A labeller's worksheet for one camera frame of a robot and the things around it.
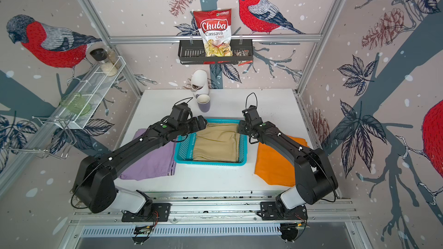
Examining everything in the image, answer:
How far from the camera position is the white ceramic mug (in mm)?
1106

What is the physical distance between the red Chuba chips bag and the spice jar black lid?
48 cm

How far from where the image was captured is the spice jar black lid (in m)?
0.80

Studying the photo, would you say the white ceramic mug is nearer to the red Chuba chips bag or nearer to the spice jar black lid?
the red Chuba chips bag

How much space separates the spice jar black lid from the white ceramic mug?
44cm

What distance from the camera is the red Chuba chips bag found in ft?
2.66

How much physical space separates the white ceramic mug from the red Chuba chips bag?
247mm
